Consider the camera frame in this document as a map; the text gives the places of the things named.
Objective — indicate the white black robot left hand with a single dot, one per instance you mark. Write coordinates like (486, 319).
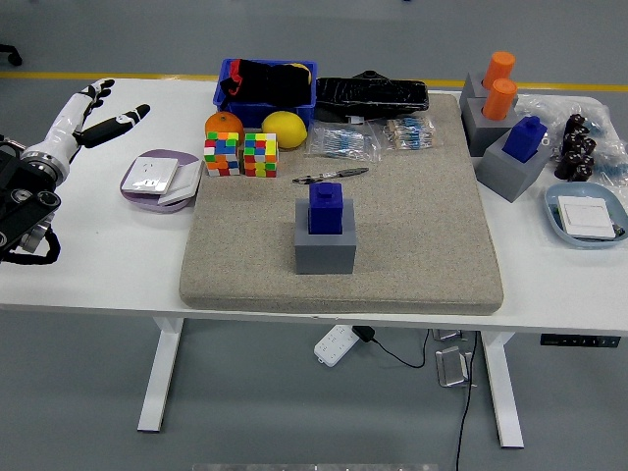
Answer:
(61, 130)

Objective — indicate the blue square seal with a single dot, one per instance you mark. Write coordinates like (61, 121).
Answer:
(522, 140)
(325, 208)

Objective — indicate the grey cube seal holder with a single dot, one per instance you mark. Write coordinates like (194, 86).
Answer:
(324, 255)
(471, 86)
(500, 172)
(478, 127)

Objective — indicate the orange cylinder seal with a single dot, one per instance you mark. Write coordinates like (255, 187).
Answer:
(498, 66)
(499, 100)

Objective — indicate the black chair base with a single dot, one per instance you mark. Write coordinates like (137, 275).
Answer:
(12, 56)

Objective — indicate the purple tray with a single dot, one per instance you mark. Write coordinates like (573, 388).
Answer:
(147, 206)

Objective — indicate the colourful puzzle cube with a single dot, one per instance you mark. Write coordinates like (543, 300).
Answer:
(265, 147)
(221, 147)

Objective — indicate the orange fruit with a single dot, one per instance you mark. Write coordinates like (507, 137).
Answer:
(223, 122)

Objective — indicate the blue plastic bin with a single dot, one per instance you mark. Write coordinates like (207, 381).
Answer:
(255, 114)

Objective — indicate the black red cloth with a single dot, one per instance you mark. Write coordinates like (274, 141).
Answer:
(270, 81)

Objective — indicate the yellow lemon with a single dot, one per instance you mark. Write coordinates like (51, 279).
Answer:
(284, 128)

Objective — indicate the yellow object in bin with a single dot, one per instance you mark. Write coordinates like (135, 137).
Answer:
(308, 74)

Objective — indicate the white table leg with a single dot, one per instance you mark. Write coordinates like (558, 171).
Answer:
(159, 382)
(505, 392)

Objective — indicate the clear bag blue resistors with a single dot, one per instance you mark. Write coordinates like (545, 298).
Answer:
(343, 140)

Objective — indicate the black pen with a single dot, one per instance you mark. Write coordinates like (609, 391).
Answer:
(343, 172)

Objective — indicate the white power strip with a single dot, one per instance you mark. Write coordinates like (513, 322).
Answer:
(333, 346)

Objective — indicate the clear bag mixed resistors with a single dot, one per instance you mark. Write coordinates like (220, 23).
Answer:
(409, 132)

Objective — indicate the grey-brown foam mat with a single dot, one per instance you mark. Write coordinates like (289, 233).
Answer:
(417, 235)

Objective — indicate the clear plastic bag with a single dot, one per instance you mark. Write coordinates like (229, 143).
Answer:
(549, 108)

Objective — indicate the light blue tray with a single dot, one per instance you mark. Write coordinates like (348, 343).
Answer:
(557, 196)

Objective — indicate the clear bag blue parts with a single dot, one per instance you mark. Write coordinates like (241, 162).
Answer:
(613, 157)

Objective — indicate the black table control panel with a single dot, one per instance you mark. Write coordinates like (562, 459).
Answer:
(579, 340)

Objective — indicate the green circuit board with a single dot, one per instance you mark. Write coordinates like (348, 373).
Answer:
(619, 229)

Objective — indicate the white wall socket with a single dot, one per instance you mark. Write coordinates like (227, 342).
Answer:
(147, 172)

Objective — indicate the white switch plate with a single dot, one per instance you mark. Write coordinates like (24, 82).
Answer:
(186, 181)

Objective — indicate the small metal floor bracket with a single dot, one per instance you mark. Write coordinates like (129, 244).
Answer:
(449, 335)

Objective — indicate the large metal floor bracket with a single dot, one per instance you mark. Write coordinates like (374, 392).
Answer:
(454, 368)

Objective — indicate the white switch panel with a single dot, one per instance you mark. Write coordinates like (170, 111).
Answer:
(586, 216)

